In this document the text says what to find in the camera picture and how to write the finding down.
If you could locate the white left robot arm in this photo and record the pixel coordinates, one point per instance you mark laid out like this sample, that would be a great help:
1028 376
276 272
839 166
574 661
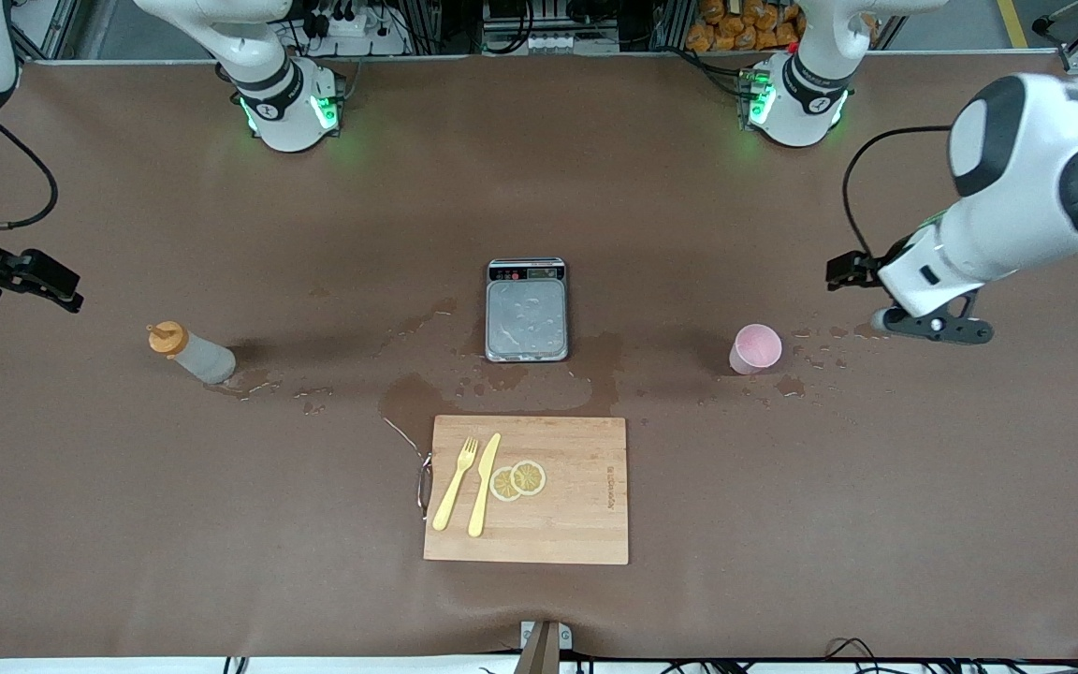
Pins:
1016 215

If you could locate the lemon slice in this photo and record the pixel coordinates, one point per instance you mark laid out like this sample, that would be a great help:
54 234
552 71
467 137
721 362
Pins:
502 485
530 476

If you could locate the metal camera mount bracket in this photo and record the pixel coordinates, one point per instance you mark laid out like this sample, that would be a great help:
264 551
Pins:
544 646

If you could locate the yellow plastic fork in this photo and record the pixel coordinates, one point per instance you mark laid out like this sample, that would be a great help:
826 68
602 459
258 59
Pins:
453 487

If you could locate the aluminium frame profile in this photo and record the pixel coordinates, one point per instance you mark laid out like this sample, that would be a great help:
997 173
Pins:
43 37
1074 56

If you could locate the white power strip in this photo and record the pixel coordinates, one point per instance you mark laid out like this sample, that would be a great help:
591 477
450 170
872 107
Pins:
361 28

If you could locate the silver digital kitchen scale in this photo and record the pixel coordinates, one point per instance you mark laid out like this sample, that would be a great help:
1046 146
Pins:
526 318

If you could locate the brown table cover mat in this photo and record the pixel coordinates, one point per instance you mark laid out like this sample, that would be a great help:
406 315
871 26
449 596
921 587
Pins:
221 524

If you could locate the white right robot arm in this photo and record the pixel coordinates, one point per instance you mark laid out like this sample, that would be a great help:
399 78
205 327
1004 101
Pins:
286 112

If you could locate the orange snack bags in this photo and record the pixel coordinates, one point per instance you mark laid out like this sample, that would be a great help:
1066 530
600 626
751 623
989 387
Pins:
745 23

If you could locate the translucent sauce bottle orange cap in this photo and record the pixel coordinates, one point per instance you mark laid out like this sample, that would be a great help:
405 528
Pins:
202 358

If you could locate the yellow plastic knife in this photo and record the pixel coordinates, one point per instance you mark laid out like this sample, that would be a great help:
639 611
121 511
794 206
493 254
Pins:
483 487

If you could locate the wooden cutting board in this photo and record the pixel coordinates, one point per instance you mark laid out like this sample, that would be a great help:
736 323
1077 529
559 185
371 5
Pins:
567 524

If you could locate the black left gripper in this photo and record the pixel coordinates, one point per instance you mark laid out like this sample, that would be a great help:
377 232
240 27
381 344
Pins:
853 269

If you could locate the pink plastic cup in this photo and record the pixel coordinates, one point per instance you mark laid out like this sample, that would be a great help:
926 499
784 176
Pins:
755 349

